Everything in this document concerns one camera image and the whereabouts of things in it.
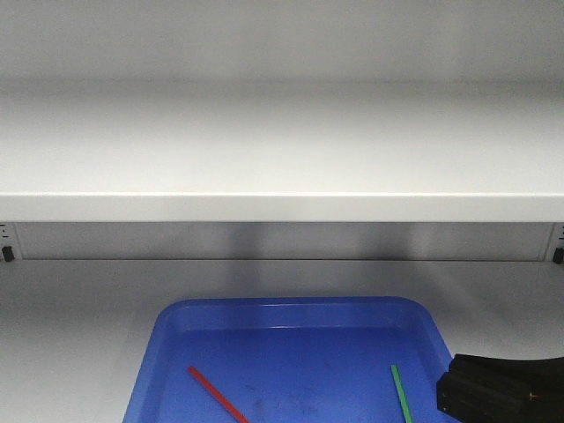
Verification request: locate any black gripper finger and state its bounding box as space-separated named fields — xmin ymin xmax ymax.
xmin=449 ymin=354 xmax=563 ymax=399
xmin=436 ymin=372 xmax=563 ymax=422

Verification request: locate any green plastic spoon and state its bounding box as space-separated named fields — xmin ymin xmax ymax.
xmin=390 ymin=364 xmax=413 ymax=423

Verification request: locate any red plastic spoon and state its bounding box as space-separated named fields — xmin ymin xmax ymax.
xmin=187 ymin=366 xmax=249 ymax=423

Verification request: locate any white cabinet shelf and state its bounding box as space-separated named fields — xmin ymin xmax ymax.
xmin=1 ymin=81 xmax=563 ymax=222

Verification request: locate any right black shelf peg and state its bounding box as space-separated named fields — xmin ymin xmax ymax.
xmin=552 ymin=248 xmax=564 ymax=264

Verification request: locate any black shelf peg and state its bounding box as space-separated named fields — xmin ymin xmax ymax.
xmin=552 ymin=248 xmax=564 ymax=264
xmin=1 ymin=246 xmax=15 ymax=263

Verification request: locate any blue plastic tray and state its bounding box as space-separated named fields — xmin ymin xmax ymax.
xmin=124 ymin=297 xmax=451 ymax=422

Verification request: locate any left black shelf peg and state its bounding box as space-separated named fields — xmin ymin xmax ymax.
xmin=1 ymin=246 xmax=15 ymax=263

